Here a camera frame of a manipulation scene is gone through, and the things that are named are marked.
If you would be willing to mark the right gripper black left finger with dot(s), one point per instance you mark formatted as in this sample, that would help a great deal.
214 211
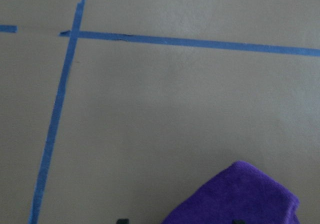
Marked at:
122 221

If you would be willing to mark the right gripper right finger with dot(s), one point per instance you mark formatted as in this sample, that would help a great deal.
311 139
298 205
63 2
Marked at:
237 222

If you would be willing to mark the purple cloth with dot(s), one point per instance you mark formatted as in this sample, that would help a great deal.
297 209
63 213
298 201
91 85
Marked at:
241 192

